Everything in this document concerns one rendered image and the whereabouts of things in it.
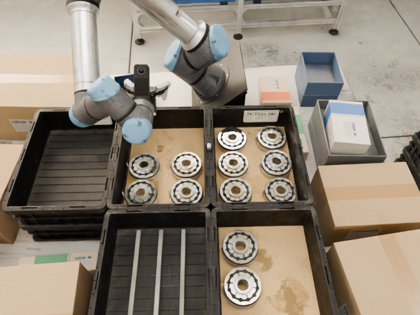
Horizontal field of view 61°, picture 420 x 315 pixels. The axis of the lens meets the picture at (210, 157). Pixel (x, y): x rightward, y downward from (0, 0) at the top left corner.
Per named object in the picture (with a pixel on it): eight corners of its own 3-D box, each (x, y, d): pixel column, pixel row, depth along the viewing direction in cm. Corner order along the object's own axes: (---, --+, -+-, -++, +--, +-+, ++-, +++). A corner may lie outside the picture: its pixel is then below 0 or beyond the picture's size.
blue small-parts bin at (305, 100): (294, 76, 167) (297, 64, 162) (325, 76, 167) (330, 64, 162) (300, 107, 156) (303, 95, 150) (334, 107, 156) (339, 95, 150)
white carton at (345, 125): (323, 115, 138) (329, 99, 131) (354, 119, 137) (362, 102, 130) (327, 157, 127) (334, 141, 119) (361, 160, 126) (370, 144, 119)
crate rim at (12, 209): (39, 113, 126) (36, 108, 124) (124, 112, 126) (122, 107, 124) (3, 215, 102) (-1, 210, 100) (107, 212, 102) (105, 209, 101)
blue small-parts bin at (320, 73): (297, 64, 162) (300, 51, 156) (330, 64, 162) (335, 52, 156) (304, 95, 150) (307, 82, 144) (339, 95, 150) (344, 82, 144)
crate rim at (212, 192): (207, 110, 126) (207, 105, 124) (291, 109, 127) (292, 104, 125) (210, 210, 103) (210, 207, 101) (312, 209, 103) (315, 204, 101)
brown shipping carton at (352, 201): (321, 247, 118) (335, 226, 105) (307, 190, 131) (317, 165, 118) (409, 242, 119) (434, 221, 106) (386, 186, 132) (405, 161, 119)
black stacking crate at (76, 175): (49, 130, 133) (37, 110, 124) (128, 129, 134) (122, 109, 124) (18, 228, 110) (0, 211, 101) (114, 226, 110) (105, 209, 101)
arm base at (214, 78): (197, 83, 153) (180, 70, 147) (222, 61, 146) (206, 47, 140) (200, 107, 144) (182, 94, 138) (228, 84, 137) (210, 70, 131)
